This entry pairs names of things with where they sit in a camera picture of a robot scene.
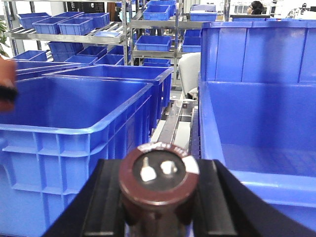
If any blue crate behind left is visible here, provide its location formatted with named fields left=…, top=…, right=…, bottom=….
left=44, top=65, right=173, bottom=130

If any person with black hair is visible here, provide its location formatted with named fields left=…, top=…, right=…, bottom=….
left=247, top=0, right=264, bottom=15

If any large blue bin right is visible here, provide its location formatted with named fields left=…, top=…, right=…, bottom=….
left=199, top=20, right=316, bottom=237

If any background metal shelf rack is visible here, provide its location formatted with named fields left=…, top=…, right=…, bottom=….
left=3, top=0, right=230, bottom=87

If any large blue crate left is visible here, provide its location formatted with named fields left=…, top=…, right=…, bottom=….
left=0, top=77, right=152, bottom=237

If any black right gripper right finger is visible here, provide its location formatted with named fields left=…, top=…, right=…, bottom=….
left=193, top=159, right=316, bottom=237

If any brown cylindrical capacitor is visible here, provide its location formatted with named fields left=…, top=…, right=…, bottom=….
left=118, top=142, right=199, bottom=237

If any metal roller shelf rack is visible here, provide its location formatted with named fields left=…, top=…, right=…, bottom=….
left=150, top=99, right=200, bottom=159

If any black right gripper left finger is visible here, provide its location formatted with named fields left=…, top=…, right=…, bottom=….
left=43, top=159, right=126, bottom=237

